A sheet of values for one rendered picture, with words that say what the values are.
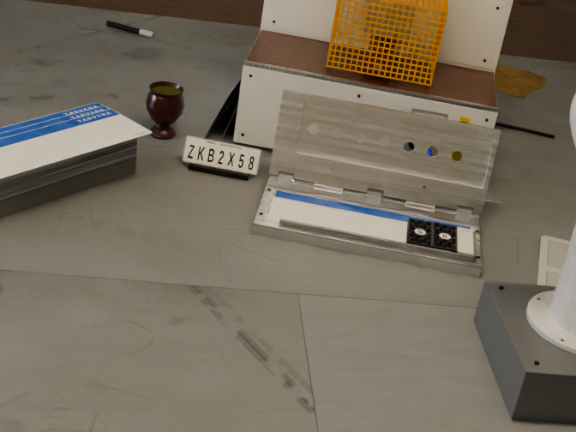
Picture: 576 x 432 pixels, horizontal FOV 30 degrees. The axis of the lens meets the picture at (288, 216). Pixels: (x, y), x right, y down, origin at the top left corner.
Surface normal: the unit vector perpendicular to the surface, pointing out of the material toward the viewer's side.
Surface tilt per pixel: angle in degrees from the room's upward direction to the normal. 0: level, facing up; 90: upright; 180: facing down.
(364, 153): 76
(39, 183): 90
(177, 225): 0
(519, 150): 0
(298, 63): 0
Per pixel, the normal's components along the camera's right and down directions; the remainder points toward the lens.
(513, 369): -0.99, -0.09
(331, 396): 0.14, -0.86
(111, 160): 0.74, 0.42
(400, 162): -0.10, 0.25
